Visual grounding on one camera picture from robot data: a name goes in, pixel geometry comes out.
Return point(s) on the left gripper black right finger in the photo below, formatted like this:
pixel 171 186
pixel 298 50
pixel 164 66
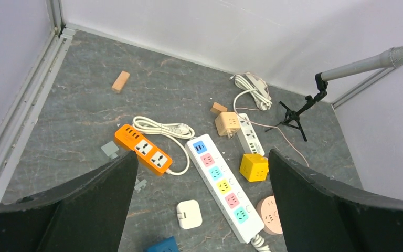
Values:
pixel 318 213

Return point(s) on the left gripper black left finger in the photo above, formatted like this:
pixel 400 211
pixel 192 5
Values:
pixel 87 213

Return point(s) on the pink round socket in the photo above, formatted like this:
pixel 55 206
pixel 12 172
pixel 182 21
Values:
pixel 267 210

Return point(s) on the white long power strip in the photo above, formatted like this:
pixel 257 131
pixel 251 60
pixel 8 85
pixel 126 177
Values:
pixel 225 188

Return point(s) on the yellow cube adapter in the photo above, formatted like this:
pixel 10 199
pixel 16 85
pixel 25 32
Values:
pixel 254 167

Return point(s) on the blue cube adapter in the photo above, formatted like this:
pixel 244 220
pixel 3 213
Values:
pixel 166 245

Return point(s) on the orange power strip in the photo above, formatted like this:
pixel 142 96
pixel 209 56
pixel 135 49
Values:
pixel 147 152

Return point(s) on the white square plug adapter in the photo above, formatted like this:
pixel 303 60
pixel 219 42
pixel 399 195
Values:
pixel 188 214

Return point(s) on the white green small power strip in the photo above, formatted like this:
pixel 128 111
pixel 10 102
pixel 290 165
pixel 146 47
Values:
pixel 247 136

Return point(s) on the orange wooden cube socket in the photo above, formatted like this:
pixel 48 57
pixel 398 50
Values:
pixel 227 124

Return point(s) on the black tripod microphone stand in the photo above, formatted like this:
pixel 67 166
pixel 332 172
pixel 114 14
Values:
pixel 292 117

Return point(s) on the small brown wooden block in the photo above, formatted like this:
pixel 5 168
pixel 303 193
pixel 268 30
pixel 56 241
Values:
pixel 217 108

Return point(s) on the grey handheld microphone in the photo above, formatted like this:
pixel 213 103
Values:
pixel 391 58

